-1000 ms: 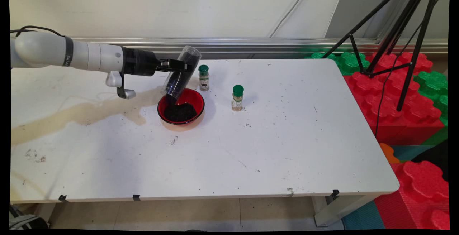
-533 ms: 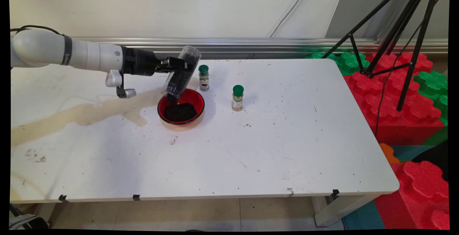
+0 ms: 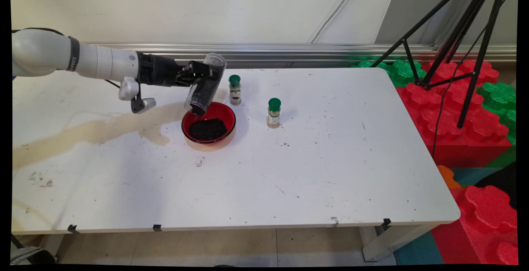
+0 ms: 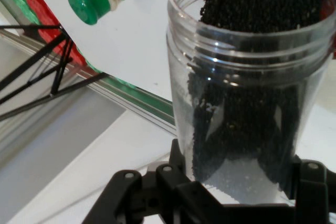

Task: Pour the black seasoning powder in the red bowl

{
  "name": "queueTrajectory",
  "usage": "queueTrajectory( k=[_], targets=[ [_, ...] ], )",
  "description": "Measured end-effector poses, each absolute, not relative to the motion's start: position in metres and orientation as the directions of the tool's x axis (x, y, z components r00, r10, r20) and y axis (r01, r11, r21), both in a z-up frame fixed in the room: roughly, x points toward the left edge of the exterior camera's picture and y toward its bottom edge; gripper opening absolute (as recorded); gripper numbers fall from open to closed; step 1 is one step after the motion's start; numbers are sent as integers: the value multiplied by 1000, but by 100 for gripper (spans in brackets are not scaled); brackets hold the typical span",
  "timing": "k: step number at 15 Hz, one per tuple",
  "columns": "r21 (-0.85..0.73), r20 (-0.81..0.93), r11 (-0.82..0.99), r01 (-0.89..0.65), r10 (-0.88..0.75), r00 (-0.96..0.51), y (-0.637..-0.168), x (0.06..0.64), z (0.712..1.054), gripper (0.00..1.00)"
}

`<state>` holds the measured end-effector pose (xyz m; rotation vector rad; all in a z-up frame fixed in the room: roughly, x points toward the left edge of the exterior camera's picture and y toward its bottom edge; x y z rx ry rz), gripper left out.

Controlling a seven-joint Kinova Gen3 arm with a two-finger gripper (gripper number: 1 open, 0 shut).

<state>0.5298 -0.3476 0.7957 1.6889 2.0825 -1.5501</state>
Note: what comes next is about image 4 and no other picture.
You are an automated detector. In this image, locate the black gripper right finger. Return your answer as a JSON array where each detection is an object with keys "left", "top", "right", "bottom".
[{"left": 290, "top": 155, "right": 336, "bottom": 224}]

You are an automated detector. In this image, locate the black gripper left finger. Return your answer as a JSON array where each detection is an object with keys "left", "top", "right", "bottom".
[{"left": 81, "top": 138, "right": 224, "bottom": 224}]

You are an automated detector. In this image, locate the clear jar of black seeds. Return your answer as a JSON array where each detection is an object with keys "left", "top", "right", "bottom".
[{"left": 165, "top": 0, "right": 336, "bottom": 204}]

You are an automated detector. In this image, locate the black tripod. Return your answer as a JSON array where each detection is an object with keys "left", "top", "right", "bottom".
[{"left": 0, "top": 0, "right": 108, "bottom": 122}]

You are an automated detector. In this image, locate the aluminium wall rail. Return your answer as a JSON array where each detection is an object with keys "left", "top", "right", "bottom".
[{"left": 0, "top": 28, "right": 177, "bottom": 134}]

